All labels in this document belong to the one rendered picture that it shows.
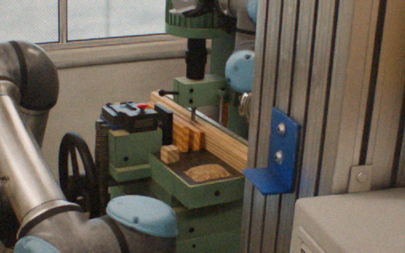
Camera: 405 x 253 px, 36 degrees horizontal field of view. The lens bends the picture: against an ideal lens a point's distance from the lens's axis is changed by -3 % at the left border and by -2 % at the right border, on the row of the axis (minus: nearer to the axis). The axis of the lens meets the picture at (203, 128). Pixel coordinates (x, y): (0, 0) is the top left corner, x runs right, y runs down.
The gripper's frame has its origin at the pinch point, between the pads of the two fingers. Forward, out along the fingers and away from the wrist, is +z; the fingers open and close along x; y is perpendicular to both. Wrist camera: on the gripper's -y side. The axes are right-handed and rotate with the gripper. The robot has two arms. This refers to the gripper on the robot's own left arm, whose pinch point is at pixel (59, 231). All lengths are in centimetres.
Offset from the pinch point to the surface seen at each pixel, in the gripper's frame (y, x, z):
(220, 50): -63, -3, 20
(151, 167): -26.9, 6.7, 11.7
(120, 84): -35, -136, 64
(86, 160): -22.3, 7.7, -6.6
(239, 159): -40, 24, 22
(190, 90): -49, 2, 14
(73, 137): -24.7, -1.3, -8.5
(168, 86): -45, -138, 90
